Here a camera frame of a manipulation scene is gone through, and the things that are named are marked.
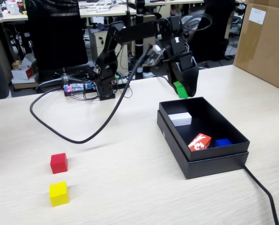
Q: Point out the black pole with white bands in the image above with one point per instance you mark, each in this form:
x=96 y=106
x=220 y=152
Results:
x=139 y=9

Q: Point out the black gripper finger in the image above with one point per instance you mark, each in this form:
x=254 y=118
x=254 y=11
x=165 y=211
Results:
x=189 y=79
x=172 y=72

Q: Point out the cola bottle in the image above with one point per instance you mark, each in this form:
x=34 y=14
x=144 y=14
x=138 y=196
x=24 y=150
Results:
x=21 y=5

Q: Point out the robot controller board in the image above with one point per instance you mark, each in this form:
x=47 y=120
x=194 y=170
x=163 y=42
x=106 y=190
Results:
x=76 y=87

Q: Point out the blue wooden cube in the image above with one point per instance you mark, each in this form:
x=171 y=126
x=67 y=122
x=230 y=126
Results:
x=222 y=143

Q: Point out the white rectangular block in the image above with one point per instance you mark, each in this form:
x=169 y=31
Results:
x=180 y=119

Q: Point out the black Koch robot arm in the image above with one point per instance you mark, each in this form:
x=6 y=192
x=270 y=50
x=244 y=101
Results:
x=106 y=54

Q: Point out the orange printed small box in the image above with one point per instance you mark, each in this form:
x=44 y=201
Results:
x=199 y=143

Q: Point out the red wooden cube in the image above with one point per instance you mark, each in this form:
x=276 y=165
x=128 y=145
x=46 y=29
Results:
x=59 y=164

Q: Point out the black mesh office chair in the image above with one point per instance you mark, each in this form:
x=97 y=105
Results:
x=57 y=35

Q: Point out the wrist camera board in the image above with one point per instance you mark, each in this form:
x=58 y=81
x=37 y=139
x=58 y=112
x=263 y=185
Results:
x=153 y=57

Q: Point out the beige office desk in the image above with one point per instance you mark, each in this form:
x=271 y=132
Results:
x=13 y=17

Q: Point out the yellow tape roll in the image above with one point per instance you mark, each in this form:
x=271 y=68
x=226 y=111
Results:
x=16 y=63

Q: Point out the black cardboard box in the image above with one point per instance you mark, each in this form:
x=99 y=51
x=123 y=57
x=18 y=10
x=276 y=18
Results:
x=212 y=126

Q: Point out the yellow wooden cube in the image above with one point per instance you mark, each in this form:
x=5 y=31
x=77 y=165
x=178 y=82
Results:
x=59 y=194

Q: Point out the green wooden cube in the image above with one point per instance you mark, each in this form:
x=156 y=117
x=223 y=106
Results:
x=181 y=91

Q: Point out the large brown cardboard box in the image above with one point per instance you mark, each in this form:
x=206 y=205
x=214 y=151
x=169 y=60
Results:
x=266 y=51

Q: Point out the white folding laptop stand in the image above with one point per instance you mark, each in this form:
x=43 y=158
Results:
x=99 y=7

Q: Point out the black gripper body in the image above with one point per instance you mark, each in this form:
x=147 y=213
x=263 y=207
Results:
x=177 y=50

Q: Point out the white shipping label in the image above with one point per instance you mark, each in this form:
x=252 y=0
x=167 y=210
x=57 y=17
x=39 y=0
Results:
x=257 y=15

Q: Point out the white open cardboard box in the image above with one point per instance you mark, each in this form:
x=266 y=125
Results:
x=21 y=74

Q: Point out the black chair with chrome arms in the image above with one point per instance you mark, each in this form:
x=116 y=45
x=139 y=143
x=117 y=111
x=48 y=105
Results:
x=214 y=42

